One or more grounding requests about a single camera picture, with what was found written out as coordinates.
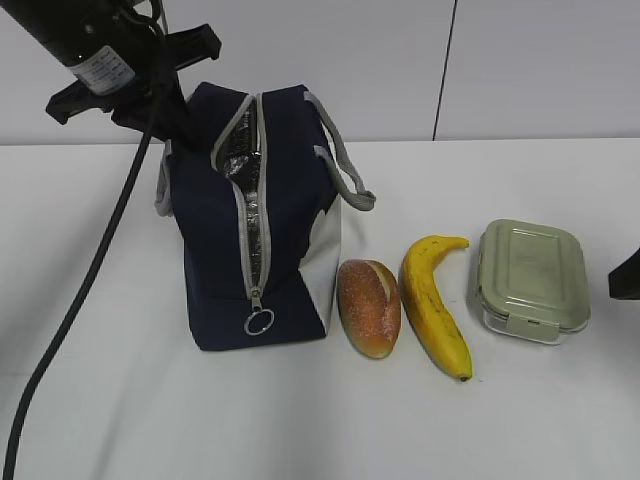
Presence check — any navy blue lunch bag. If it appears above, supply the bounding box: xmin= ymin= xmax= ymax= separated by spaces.
xmin=156 ymin=83 xmax=376 ymax=352

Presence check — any yellow banana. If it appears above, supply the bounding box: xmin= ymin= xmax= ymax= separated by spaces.
xmin=399 ymin=235 xmax=473 ymax=383

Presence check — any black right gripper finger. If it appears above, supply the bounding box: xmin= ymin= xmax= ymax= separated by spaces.
xmin=608 ymin=249 xmax=640 ymax=300

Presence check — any thin black background cable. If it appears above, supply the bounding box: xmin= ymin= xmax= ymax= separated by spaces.
xmin=430 ymin=0 xmax=462 ymax=142

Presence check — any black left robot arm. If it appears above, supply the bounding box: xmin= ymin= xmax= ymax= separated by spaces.
xmin=1 ymin=0 xmax=222 ymax=149

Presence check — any green lid glass container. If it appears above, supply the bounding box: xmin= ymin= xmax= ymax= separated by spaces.
xmin=473 ymin=219 xmax=591 ymax=345

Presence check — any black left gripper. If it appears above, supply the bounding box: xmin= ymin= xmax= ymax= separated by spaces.
xmin=46 ymin=24 xmax=222 ymax=150

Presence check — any sugared bread roll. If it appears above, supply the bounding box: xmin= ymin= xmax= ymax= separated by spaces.
xmin=337 ymin=259 xmax=401 ymax=360

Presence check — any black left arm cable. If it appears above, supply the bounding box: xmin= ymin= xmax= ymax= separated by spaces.
xmin=0 ymin=0 xmax=174 ymax=480

